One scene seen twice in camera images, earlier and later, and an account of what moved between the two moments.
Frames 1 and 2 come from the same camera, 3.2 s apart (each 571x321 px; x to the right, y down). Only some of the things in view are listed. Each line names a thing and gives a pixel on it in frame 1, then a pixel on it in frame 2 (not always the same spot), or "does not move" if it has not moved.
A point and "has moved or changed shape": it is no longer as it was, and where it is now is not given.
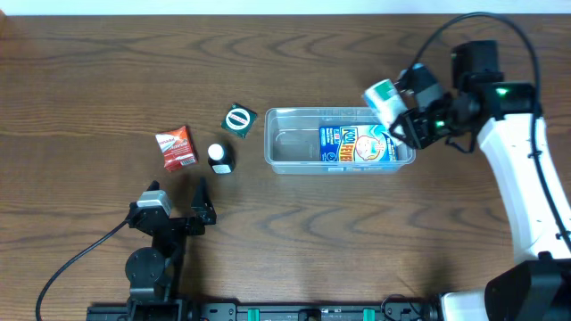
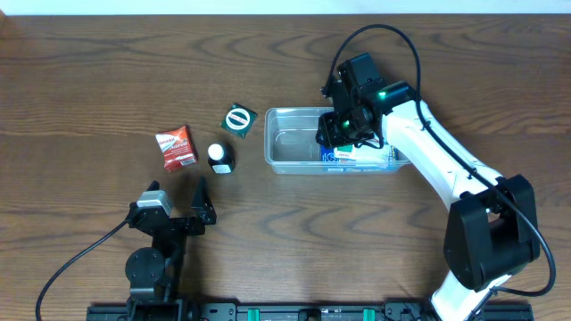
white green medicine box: (385, 102) has moved or changed shape
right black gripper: (419, 127) -> (328, 132)
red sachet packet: (177, 148) does not move
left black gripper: (204, 211) does not move
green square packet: (239, 120) does not move
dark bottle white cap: (221, 158) does not move
